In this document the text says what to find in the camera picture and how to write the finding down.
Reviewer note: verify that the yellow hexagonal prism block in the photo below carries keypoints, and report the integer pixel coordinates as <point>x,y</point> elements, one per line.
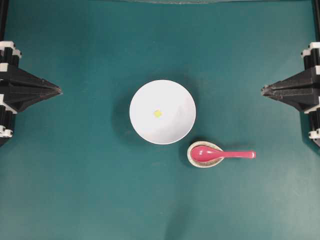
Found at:
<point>157,113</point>

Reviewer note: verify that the speckled ceramic spoon rest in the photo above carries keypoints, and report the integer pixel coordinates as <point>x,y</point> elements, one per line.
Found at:
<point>207,164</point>

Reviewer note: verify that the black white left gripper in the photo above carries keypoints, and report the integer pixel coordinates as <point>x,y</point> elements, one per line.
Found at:
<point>11,104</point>

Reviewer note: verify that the pink plastic spoon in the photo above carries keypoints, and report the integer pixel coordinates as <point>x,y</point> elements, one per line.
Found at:
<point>205,154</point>

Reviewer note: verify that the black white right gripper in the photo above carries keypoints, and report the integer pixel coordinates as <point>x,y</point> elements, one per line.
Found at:
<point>291,91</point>

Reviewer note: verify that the white round bowl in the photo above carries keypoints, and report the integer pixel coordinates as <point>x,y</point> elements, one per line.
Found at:
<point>176,104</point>

